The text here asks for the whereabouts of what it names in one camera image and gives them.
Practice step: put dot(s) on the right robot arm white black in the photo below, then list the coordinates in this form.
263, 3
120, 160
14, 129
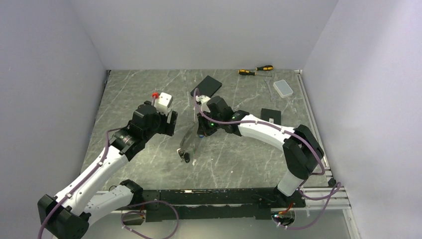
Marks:
302, 152

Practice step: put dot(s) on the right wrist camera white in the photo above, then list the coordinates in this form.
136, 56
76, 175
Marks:
202, 100

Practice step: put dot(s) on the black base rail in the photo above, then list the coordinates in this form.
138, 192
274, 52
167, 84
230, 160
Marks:
258, 203

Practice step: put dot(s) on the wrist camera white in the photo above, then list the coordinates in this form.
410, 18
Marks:
162, 102
202, 100

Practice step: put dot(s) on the key bunch with rings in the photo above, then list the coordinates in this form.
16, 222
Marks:
187, 144

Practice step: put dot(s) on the black network switch box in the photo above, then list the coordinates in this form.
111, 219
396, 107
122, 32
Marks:
272, 116

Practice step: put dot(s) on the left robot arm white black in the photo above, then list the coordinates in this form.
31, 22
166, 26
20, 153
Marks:
70, 213

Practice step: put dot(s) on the orange black screwdriver rear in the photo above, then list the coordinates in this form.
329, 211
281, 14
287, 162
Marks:
264, 68

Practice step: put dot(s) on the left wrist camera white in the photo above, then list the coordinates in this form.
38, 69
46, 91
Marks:
162, 102

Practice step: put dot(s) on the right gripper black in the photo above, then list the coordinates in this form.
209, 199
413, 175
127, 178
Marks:
202, 129

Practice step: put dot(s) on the black flat box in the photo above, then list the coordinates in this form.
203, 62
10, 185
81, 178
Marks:
207, 87

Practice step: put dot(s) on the clear plastic box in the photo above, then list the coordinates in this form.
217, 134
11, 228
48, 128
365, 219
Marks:
283, 88

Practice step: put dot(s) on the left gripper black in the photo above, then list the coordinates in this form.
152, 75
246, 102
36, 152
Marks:
167, 128

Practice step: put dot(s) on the yellow black screwdriver front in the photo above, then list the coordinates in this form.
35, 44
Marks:
250, 73

